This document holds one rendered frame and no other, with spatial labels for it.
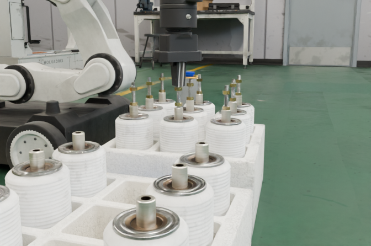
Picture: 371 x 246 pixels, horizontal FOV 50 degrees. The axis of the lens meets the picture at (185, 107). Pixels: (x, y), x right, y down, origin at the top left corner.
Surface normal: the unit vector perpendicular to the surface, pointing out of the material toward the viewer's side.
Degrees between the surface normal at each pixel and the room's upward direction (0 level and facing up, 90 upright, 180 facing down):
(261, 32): 90
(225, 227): 0
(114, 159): 90
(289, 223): 0
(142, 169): 90
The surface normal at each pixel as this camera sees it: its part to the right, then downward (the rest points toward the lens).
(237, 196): 0.00, -0.98
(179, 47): 0.54, 0.15
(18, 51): 0.96, 0.05
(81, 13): -0.14, 0.56
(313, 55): -0.28, 0.18
